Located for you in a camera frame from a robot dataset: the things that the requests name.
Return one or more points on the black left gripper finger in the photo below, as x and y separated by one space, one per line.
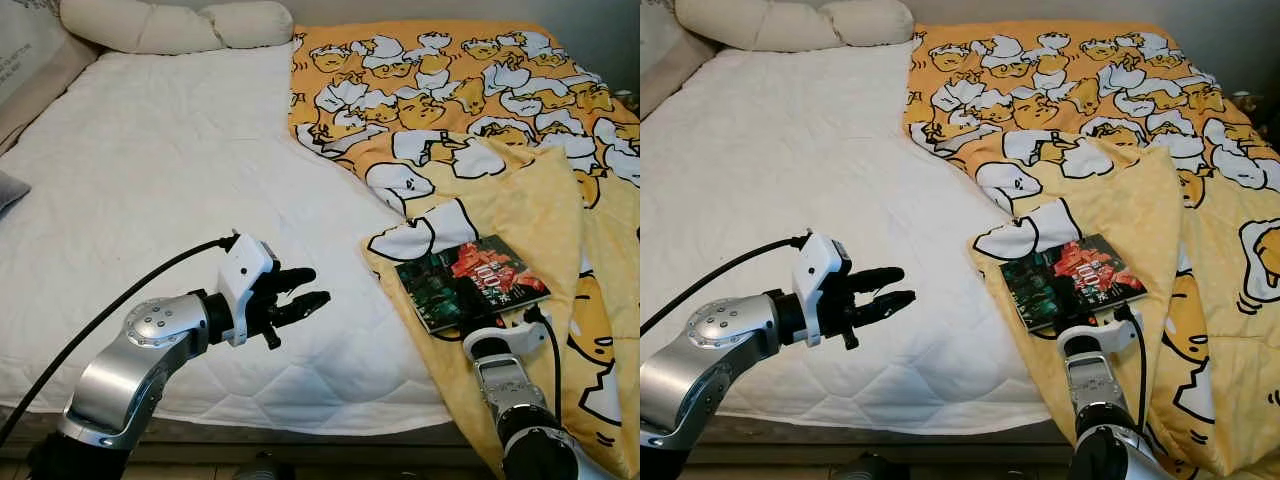
880 279
302 308
888 306
295 279

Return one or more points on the dark green and red book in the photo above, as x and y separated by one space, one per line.
460 275
1070 280

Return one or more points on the grey pillow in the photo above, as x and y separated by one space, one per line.
8 190

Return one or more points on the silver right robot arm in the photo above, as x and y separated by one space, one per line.
510 390
1095 390

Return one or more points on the white quilted mattress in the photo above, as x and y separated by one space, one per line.
170 170
800 170

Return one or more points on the dark robot left leg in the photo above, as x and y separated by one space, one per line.
265 468
865 468

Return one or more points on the yellow cartoon print blanket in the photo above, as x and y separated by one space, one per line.
1100 100
480 100

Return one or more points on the cream braided pillow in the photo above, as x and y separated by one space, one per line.
780 22
150 25

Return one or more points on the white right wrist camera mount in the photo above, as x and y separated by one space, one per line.
1100 338
505 338

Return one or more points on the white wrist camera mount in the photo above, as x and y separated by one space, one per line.
1100 338
505 338
245 275
820 275

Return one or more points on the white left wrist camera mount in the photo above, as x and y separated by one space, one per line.
245 275
820 275

